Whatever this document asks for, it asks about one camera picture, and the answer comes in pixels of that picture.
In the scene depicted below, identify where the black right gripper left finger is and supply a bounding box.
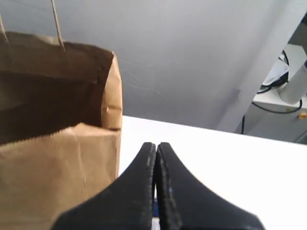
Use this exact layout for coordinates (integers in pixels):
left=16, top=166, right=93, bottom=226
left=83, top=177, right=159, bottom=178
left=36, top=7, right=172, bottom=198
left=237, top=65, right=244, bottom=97
left=52, top=142, right=156, bottom=230

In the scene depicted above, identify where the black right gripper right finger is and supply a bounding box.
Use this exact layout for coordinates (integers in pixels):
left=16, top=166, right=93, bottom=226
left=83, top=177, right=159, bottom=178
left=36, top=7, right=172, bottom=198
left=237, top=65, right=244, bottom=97
left=156, top=142, right=264, bottom=230

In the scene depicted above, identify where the brown paper grocery bag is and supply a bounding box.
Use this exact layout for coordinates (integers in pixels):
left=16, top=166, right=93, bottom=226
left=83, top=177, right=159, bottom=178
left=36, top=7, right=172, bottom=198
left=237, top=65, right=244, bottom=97
left=0, top=0, right=123, bottom=230

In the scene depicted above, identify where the white background equipment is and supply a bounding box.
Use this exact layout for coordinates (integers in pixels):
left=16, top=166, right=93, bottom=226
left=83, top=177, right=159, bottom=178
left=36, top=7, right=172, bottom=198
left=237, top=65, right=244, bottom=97
left=236, top=35, right=307, bottom=144

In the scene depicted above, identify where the black background cable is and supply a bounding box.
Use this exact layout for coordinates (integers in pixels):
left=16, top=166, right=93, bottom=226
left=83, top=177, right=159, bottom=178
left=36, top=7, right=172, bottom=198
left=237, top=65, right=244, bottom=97
left=241, top=49, right=304, bottom=135

